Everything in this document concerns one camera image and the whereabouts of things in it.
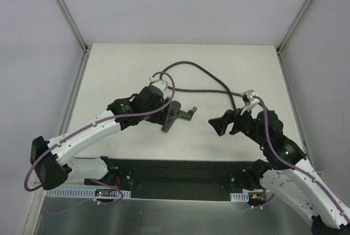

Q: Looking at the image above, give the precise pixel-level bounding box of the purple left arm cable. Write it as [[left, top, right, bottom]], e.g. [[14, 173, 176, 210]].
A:
[[24, 71, 176, 192]]

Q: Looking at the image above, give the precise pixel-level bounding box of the left white cable duct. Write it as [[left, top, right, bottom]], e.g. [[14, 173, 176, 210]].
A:
[[46, 187, 131, 200]]

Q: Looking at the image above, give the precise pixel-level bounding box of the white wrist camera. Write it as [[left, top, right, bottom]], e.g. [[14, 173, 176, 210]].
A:
[[149, 77, 168, 93], [241, 90, 260, 112]]

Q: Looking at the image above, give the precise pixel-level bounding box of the right aluminium frame post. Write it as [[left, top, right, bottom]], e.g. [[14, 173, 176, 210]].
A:
[[276, 0, 314, 56]]

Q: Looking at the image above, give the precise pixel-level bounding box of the left aluminium frame post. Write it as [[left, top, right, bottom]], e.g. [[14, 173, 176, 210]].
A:
[[55, 0, 89, 53]]

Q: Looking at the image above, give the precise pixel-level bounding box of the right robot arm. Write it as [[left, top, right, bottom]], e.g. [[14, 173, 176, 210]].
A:
[[208, 109, 349, 234]]

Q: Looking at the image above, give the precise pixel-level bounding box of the right white cable duct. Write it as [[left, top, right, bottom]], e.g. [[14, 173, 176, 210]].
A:
[[230, 191, 249, 203]]

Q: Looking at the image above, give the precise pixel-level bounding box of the white cable duct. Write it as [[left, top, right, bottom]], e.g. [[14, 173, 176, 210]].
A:
[[230, 191, 249, 203], [46, 187, 131, 200]]

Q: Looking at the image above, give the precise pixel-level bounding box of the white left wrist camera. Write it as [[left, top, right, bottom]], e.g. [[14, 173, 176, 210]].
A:
[[149, 77, 168, 93]]

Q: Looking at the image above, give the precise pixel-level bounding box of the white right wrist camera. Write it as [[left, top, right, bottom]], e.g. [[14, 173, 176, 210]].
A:
[[241, 90, 260, 112]]

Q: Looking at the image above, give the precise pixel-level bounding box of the aluminium frame post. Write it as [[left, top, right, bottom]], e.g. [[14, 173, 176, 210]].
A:
[[276, 0, 314, 56], [55, 0, 89, 53]]

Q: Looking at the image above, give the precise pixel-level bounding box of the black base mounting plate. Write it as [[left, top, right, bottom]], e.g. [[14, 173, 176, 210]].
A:
[[83, 157, 274, 200]]

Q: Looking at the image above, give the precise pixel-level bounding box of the dark grey flexible hose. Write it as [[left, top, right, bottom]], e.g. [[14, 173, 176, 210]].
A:
[[160, 60, 247, 110]]

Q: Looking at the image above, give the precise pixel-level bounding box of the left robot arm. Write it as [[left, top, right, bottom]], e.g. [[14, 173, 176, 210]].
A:
[[28, 81, 170, 190]]

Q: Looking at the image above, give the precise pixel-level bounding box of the dark grey faucet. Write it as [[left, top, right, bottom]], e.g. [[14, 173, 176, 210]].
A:
[[161, 101, 197, 133]]

